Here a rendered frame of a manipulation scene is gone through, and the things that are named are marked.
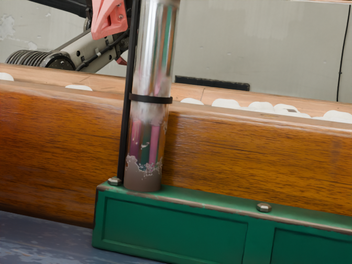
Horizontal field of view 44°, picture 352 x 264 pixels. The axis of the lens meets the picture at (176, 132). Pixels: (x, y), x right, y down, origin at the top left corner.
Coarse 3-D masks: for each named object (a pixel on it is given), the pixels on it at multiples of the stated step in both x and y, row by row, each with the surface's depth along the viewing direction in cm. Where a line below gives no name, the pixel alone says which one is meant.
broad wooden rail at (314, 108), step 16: (0, 64) 73; (16, 64) 79; (16, 80) 70; (32, 80) 70; (48, 80) 70; (64, 80) 69; (80, 80) 69; (96, 80) 69; (112, 80) 68; (176, 96) 65; (192, 96) 65; (208, 96) 64; (224, 96) 64; (240, 96) 64; (256, 96) 63; (272, 96) 63; (288, 96) 68; (304, 112) 61; (320, 112) 61
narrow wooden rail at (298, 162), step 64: (0, 128) 31; (64, 128) 30; (128, 128) 29; (192, 128) 28; (256, 128) 27; (320, 128) 26; (0, 192) 32; (64, 192) 30; (256, 192) 27; (320, 192) 26
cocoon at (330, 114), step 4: (328, 112) 49; (332, 112) 49; (336, 112) 48; (340, 112) 48; (344, 112) 48; (324, 116) 49; (328, 116) 49; (332, 116) 48; (336, 116) 48; (340, 116) 47; (344, 116) 47; (348, 116) 47
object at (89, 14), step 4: (88, 0) 70; (128, 0) 68; (132, 0) 68; (140, 0) 68; (88, 4) 71; (128, 4) 69; (132, 4) 69; (88, 8) 71; (92, 8) 71; (88, 12) 71; (92, 12) 71; (88, 16) 72; (92, 16) 72
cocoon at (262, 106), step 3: (255, 102) 50; (258, 102) 50; (261, 102) 50; (264, 102) 51; (267, 102) 51; (249, 105) 50; (252, 105) 49; (255, 105) 49; (258, 105) 49; (261, 105) 49; (264, 105) 50; (267, 105) 50; (270, 105) 51; (258, 108) 49; (261, 108) 49; (264, 108) 49; (267, 108) 50; (270, 108) 50; (273, 108) 51
